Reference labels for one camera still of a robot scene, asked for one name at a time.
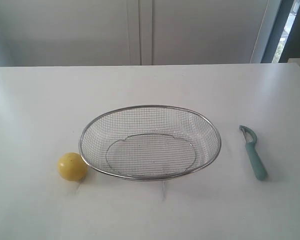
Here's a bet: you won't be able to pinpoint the yellow lemon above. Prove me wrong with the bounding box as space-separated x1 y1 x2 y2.
57 152 88 182

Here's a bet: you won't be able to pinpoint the teal handled vegetable peeler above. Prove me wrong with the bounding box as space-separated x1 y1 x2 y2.
239 125 268 181

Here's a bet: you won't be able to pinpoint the white cabinet doors in background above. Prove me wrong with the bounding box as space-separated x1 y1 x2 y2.
0 0 269 67

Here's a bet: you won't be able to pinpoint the oval metal wire mesh basket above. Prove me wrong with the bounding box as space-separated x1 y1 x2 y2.
78 105 222 181

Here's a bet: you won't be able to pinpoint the window with dark frame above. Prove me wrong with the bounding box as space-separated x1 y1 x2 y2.
261 0 300 63

